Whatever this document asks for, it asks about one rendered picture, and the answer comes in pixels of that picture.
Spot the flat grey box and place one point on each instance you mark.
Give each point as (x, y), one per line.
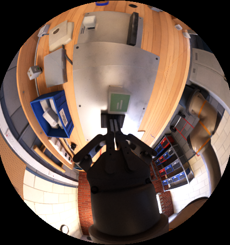
(54, 69)

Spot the red hand truck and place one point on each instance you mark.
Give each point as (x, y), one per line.
(177, 122)

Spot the white blank cap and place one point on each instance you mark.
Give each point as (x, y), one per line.
(89, 21)

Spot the red storage bin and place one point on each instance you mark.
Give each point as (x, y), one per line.
(162, 172)
(161, 159)
(165, 142)

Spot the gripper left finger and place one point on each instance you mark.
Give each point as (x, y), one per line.
(110, 141)

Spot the light wooden beam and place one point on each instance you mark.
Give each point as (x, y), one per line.
(50, 160)

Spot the brown pegboard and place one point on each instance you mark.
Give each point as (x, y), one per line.
(9, 162)

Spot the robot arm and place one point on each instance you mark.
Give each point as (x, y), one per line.
(204, 134)

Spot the blue tape roll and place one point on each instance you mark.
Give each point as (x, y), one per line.
(102, 3)

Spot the black rail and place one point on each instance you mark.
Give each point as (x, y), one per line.
(133, 28)

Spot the grey storage bin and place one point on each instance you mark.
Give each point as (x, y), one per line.
(171, 152)
(176, 165)
(170, 180)

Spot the window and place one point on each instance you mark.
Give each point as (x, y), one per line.
(159, 202)

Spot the blue parts tray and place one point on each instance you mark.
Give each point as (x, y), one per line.
(66, 132)

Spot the grey shelf unit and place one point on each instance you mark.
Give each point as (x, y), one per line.
(183, 164)

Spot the white power strip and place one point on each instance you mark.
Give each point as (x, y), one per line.
(59, 149)

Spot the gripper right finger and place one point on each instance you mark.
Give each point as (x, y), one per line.
(121, 143)

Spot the blue storage bin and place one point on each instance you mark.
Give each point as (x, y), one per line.
(157, 162)
(182, 175)
(164, 182)
(165, 156)
(158, 148)
(169, 169)
(175, 178)

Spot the small grey plug box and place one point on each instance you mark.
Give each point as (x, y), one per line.
(43, 30)

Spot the small black clamp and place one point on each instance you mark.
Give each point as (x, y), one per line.
(73, 146)

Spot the small white cube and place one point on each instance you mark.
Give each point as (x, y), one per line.
(178, 27)
(186, 35)

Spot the green legend cap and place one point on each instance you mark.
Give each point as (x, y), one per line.
(119, 102)

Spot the grey base plate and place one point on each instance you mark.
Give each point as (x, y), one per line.
(111, 28)

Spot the grey steel cabinet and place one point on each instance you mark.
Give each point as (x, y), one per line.
(208, 76)

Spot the beige book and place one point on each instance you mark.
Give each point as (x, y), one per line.
(59, 34)

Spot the grey enclosure box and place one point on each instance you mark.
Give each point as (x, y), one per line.
(107, 67)

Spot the black oval disc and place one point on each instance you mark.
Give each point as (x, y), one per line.
(133, 6)

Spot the grey rounded block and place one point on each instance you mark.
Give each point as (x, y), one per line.
(44, 104)
(53, 102)
(50, 117)

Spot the round white wall clock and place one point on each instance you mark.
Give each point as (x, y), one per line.
(64, 229)

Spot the small white terminal box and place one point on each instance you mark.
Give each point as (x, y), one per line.
(34, 72)

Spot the brown clipboard with paper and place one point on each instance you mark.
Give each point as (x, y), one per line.
(140, 133)

